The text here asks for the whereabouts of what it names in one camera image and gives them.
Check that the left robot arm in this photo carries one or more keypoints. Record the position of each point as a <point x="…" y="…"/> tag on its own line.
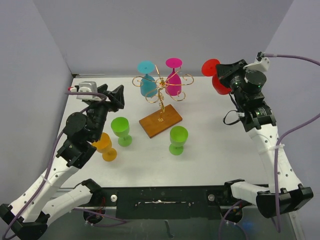
<point x="30" y="215"/>

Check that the blue wine glass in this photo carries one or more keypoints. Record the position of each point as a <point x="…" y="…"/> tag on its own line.
<point x="148" y="84"/>

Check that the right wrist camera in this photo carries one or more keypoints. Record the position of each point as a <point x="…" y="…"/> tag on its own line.
<point x="261" y="63"/>

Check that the gold wire glass rack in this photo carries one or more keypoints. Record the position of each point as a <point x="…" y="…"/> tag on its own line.
<point x="186" y="80"/>

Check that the wooden rack base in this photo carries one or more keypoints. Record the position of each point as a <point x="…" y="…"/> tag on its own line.
<point x="160" y="121"/>

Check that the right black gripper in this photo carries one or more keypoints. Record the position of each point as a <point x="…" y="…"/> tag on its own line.
<point x="222" y="70"/>

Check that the green wine glass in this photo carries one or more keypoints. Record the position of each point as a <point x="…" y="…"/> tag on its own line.
<point x="178" y="137"/>
<point x="121" y="128"/>

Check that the magenta wine glass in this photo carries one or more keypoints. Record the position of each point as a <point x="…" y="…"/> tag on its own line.
<point x="173" y="83"/>

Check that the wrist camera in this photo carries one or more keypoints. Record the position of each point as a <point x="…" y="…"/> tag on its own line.
<point x="261" y="63"/>
<point x="89" y="87"/>

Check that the orange wine glass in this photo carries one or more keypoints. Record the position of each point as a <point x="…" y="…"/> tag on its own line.
<point x="105" y="147"/>

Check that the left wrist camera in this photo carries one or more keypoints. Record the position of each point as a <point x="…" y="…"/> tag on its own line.
<point x="89" y="87"/>

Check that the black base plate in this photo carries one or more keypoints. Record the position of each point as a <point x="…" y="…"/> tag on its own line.
<point x="164" y="203"/>

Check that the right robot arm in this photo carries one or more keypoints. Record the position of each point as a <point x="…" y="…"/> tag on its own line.
<point x="285" y="192"/>

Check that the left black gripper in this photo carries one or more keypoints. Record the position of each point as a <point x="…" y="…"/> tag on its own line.
<point x="115" y="97"/>

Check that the red wine glass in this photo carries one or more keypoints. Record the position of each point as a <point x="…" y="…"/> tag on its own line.
<point x="208" y="69"/>

